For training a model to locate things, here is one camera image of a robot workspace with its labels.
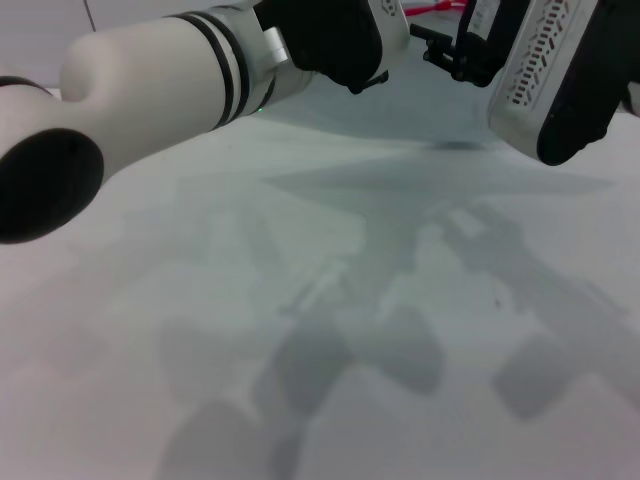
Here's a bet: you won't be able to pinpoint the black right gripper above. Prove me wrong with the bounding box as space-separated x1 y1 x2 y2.
409 0 530 89

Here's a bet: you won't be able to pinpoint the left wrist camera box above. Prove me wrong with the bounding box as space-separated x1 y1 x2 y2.
257 0 410 87

